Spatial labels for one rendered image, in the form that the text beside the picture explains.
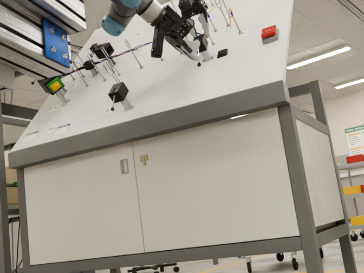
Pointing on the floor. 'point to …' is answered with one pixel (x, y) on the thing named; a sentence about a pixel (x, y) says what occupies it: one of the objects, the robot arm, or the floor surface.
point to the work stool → (154, 267)
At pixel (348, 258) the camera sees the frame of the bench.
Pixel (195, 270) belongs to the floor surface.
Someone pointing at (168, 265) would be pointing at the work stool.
